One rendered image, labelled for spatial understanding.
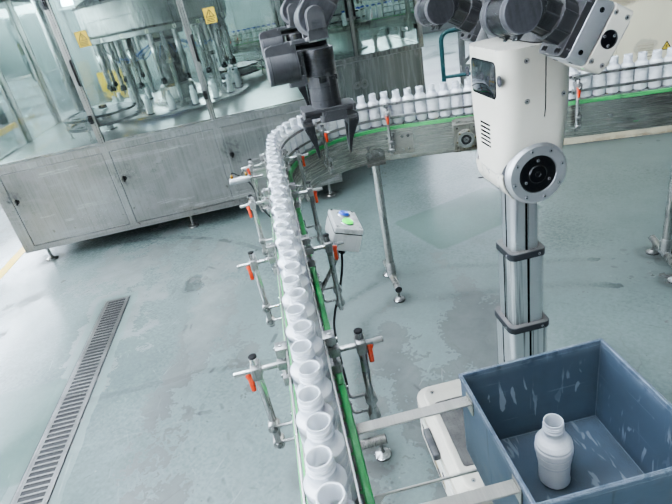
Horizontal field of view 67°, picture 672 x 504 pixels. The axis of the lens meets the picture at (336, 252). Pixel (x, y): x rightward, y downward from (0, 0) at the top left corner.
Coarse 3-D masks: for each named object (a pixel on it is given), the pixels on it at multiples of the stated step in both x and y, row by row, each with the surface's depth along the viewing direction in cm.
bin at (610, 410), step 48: (480, 384) 106; (528, 384) 108; (576, 384) 111; (624, 384) 101; (480, 432) 99; (528, 432) 115; (576, 432) 113; (624, 432) 105; (432, 480) 110; (528, 480) 105; (576, 480) 103; (624, 480) 78
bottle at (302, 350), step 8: (296, 344) 88; (304, 344) 89; (296, 352) 86; (304, 352) 86; (312, 352) 87; (296, 360) 87; (304, 360) 86; (320, 360) 89; (296, 368) 88; (296, 376) 87; (296, 384) 88; (296, 392) 90
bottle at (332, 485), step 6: (324, 486) 62; (330, 486) 62; (336, 486) 62; (342, 486) 61; (318, 492) 61; (324, 492) 62; (330, 492) 63; (336, 492) 63; (342, 492) 62; (318, 498) 61; (324, 498) 63; (330, 498) 63; (336, 498) 63; (342, 498) 60; (348, 498) 62
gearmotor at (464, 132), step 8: (456, 120) 250; (464, 120) 248; (472, 120) 245; (456, 128) 248; (464, 128) 247; (472, 128) 247; (456, 136) 250; (464, 136) 248; (472, 136) 247; (456, 144) 252; (464, 144) 250; (472, 144) 249
